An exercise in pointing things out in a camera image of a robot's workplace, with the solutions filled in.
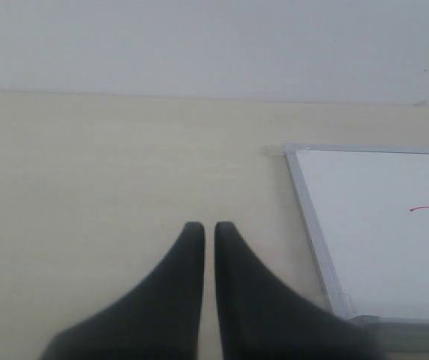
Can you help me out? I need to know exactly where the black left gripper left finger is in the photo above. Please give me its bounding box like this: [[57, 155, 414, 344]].
[[41, 222, 205, 359]]

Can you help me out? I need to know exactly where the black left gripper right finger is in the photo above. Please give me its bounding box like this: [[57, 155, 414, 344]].
[[214, 222, 387, 359]]

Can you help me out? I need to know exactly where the white aluminium-framed whiteboard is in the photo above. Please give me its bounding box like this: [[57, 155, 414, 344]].
[[285, 145, 429, 325]]

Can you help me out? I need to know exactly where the clear tape front left corner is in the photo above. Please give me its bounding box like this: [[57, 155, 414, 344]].
[[328, 292, 356, 320]]

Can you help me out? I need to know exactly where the clear tape corner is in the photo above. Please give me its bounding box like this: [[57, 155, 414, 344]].
[[264, 144, 310, 156], [328, 292, 356, 320]]

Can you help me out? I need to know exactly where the clear tape rear left corner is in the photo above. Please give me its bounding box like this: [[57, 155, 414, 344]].
[[264, 144, 310, 156]]

